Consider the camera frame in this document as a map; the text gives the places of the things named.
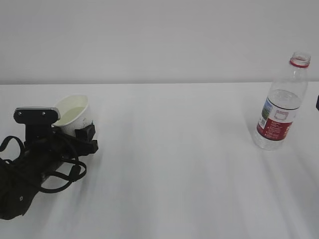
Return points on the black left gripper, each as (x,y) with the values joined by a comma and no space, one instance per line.
(48,154)

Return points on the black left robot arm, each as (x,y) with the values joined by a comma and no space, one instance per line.
(19,185)

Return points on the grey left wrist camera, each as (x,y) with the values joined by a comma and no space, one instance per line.
(38,121)

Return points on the clear plastic water bottle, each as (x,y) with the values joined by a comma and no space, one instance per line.
(282,103)

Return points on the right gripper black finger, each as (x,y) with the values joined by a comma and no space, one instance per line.
(317,104)

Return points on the white paper cup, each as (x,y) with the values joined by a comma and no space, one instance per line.
(75,113)

